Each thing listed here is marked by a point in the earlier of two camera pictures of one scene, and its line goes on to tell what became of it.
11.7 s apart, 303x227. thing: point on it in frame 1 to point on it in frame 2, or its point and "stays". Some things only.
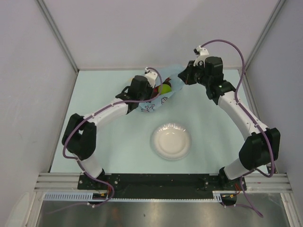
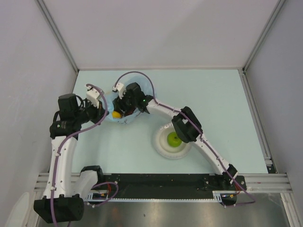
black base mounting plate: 160,186 stays
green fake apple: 165,88 to 173,140
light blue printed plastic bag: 175,73 to 146,87
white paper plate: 171,141 stays
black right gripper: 189,71 to 120,102
